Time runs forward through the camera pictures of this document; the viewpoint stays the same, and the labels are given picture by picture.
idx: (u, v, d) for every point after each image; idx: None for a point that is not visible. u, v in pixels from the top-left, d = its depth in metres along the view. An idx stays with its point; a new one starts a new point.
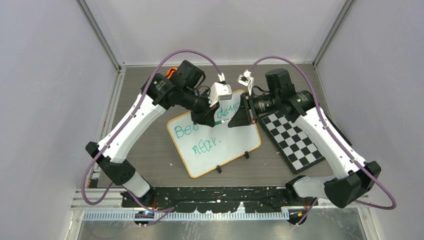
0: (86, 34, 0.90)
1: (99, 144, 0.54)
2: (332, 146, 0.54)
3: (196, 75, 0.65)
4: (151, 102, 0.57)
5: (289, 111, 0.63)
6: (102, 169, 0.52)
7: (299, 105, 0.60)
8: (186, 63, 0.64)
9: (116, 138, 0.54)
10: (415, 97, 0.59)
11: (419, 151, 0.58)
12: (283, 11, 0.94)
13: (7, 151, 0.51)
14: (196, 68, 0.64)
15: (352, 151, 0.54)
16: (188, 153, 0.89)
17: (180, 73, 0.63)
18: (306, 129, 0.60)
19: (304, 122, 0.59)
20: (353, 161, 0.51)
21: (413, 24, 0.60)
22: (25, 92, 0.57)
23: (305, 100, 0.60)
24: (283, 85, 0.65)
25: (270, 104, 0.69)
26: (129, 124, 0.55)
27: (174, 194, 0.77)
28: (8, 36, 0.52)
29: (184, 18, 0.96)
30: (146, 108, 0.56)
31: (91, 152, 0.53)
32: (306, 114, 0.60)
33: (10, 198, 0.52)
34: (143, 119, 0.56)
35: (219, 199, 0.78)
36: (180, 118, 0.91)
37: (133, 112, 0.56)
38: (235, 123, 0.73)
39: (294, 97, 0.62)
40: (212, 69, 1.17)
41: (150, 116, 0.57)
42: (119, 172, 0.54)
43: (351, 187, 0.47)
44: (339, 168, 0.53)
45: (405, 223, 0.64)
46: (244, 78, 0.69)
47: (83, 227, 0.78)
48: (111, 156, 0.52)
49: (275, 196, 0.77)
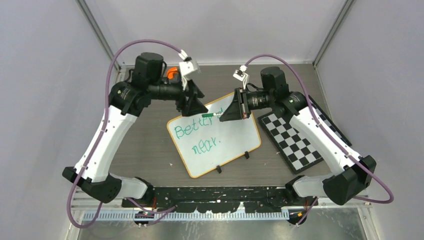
0: (86, 33, 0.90)
1: (76, 167, 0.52)
2: (327, 143, 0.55)
3: (156, 64, 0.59)
4: (120, 113, 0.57)
5: (282, 113, 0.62)
6: (86, 191, 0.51)
7: (292, 106, 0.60)
8: (139, 58, 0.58)
9: (93, 158, 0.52)
10: (415, 98, 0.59)
11: (419, 152, 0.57)
12: (283, 11, 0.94)
13: (7, 151, 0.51)
14: (151, 62, 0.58)
15: (346, 147, 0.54)
16: (189, 153, 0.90)
17: (138, 73, 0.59)
18: (301, 129, 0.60)
19: (298, 121, 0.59)
20: (348, 156, 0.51)
21: (413, 24, 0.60)
22: (25, 91, 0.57)
23: (298, 101, 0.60)
24: (278, 86, 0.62)
25: (263, 100, 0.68)
26: (102, 140, 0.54)
27: (174, 194, 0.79)
28: (9, 37, 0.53)
29: (184, 18, 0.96)
30: (116, 120, 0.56)
31: (70, 178, 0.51)
32: (299, 113, 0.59)
33: (10, 197, 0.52)
34: (116, 131, 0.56)
35: (219, 199, 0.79)
36: (180, 119, 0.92)
37: (104, 127, 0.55)
38: (226, 117, 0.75)
39: (287, 98, 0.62)
40: (212, 68, 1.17)
41: (122, 127, 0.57)
42: (102, 192, 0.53)
43: (347, 181, 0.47)
44: (335, 164, 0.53)
45: (405, 224, 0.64)
46: (239, 72, 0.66)
47: (83, 227, 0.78)
48: (92, 176, 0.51)
49: (275, 196, 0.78)
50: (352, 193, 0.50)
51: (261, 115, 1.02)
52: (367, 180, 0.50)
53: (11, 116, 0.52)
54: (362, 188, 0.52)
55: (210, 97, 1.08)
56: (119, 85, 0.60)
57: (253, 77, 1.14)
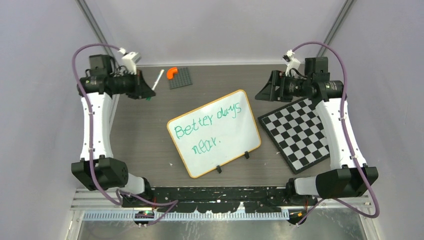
0: (86, 34, 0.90)
1: (83, 156, 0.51)
2: (340, 137, 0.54)
3: (107, 59, 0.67)
4: (99, 93, 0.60)
5: (313, 94, 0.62)
6: (105, 170, 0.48)
7: (325, 91, 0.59)
8: (92, 57, 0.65)
9: (96, 137, 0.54)
10: (416, 96, 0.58)
11: (420, 151, 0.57)
12: (283, 11, 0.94)
13: (6, 150, 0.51)
14: (105, 55, 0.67)
15: (357, 149, 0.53)
16: (188, 153, 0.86)
17: (96, 67, 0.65)
18: (322, 116, 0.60)
19: (323, 108, 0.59)
20: (353, 157, 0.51)
21: (414, 22, 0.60)
22: (24, 90, 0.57)
23: (334, 89, 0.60)
24: (318, 70, 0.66)
25: (299, 88, 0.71)
26: (95, 121, 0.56)
27: (174, 194, 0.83)
28: (9, 36, 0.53)
29: (184, 18, 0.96)
30: (99, 100, 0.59)
31: (83, 168, 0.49)
32: (328, 100, 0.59)
33: (9, 196, 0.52)
34: (102, 111, 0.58)
35: (219, 199, 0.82)
36: (183, 117, 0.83)
37: (91, 110, 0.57)
38: (260, 96, 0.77)
39: (324, 83, 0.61)
40: (212, 68, 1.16)
41: (106, 104, 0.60)
42: (118, 168, 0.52)
43: (338, 178, 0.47)
44: (336, 160, 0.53)
45: (406, 224, 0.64)
46: (287, 56, 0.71)
47: (83, 227, 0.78)
48: (103, 152, 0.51)
49: (274, 196, 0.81)
50: (338, 193, 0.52)
51: (261, 115, 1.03)
52: (360, 188, 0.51)
53: (10, 115, 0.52)
54: (352, 195, 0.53)
55: (209, 97, 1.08)
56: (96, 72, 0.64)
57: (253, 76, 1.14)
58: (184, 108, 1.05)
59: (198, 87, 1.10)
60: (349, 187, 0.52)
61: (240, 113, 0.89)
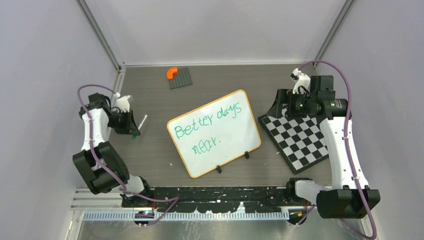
0: (87, 34, 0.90)
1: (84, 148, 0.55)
2: (342, 156, 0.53)
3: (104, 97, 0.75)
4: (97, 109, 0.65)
5: (317, 111, 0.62)
6: (108, 155, 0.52)
7: (330, 109, 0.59)
8: (90, 97, 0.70)
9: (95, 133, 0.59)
10: (415, 97, 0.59)
11: (419, 152, 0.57)
12: (283, 11, 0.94)
13: (7, 151, 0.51)
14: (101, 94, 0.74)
15: (359, 171, 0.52)
16: (188, 153, 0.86)
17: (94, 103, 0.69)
18: (326, 132, 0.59)
19: (327, 126, 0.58)
20: (354, 178, 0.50)
21: (413, 23, 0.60)
22: (25, 91, 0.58)
23: (339, 107, 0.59)
24: (323, 89, 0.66)
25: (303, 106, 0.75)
26: (94, 125, 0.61)
27: (174, 194, 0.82)
28: (10, 37, 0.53)
29: (184, 18, 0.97)
30: (96, 112, 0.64)
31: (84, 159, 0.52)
32: (332, 119, 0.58)
33: (10, 196, 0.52)
34: (101, 118, 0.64)
35: (219, 199, 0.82)
36: (182, 117, 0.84)
37: (90, 117, 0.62)
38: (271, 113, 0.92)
39: (329, 100, 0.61)
40: (211, 68, 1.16)
41: (103, 116, 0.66)
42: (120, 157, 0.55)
43: (339, 198, 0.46)
44: (337, 179, 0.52)
45: (405, 224, 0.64)
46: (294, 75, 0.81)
47: (83, 227, 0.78)
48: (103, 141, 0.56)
49: (275, 196, 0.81)
50: (339, 213, 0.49)
51: (261, 115, 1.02)
52: (360, 211, 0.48)
53: (10, 116, 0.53)
54: (353, 217, 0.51)
55: (209, 97, 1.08)
56: (94, 97, 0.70)
57: (253, 76, 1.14)
58: (184, 108, 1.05)
59: (198, 87, 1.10)
60: (350, 208, 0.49)
61: (240, 114, 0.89)
